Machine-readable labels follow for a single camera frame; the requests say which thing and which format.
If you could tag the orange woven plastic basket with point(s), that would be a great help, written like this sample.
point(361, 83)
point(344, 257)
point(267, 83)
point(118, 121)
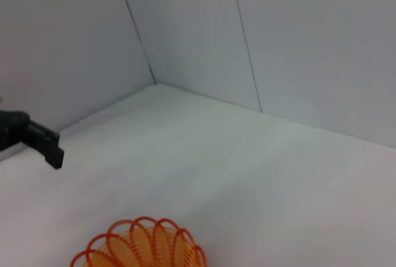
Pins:
point(139, 248)

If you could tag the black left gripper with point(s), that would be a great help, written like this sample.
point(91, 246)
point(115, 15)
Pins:
point(10, 128)

